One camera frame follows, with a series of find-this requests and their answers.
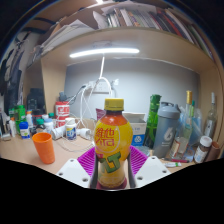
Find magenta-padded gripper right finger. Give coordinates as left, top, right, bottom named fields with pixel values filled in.
left=126, top=144, right=172, bottom=188

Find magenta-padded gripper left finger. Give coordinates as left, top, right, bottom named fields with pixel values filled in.
left=55, top=145, right=100, bottom=189

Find yellow drink bottle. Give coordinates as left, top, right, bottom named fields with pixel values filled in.
left=93, top=97, right=134, bottom=190

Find white marker pen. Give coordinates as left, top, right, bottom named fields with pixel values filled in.
left=163, top=161, right=183, bottom=168

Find red pen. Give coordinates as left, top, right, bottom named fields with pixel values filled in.
left=163, top=157, right=191, bottom=164

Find orange plastic cup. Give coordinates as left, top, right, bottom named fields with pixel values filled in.
left=31, top=132, right=56, bottom=165

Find grey shaker bottle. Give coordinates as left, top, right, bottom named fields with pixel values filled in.
left=152, top=101, right=181, bottom=159

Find white power adapter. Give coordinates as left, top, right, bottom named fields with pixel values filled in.
left=78, top=127, right=93, bottom=141

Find white pill bottle blue label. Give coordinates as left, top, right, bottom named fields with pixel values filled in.
left=64, top=117, right=78, bottom=141

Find white and blue carton box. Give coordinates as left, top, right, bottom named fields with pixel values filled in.
left=122, top=111, right=148, bottom=147

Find brown jar with white lid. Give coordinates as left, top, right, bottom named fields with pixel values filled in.
left=193, top=135, right=213, bottom=164

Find tall green packet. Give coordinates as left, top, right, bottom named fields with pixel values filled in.
left=143, top=94, right=162, bottom=149

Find red and white can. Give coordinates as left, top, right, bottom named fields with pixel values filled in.
left=54, top=101, right=71, bottom=128

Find clear blue plastic bag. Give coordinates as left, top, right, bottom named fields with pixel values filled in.
left=173, top=109, right=205, bottom=158

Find small blue and white bottle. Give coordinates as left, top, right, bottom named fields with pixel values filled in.
left=18, top=121, right=31, bottom=140

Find clear bottle with green cap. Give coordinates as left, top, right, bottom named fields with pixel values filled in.
left=189, top=99, right=198, bottom=128

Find clear glass bottle white cap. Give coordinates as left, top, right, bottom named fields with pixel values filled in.
left=203, top=92, right=218, bottom=139

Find green plastic bottle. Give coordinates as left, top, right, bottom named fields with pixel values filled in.
left=13, top=104, right=27, bottom=134

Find clear bottle with gold cap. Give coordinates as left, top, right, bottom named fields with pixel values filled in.
left=179, top=90, right=196, bottom=151

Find hanging dark clothes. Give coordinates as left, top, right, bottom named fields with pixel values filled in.
left=0, top=33, right=28, bottom=108

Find white under-shelf light bar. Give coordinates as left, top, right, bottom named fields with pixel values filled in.
left=69, top=47, right=141, bottom=59

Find white wall power outlet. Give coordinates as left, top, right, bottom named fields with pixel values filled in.
left=88, top=79, right=113, bottom=94

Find white power cable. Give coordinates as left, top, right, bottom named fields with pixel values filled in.
left=59, top=56, right=114, bottom=151

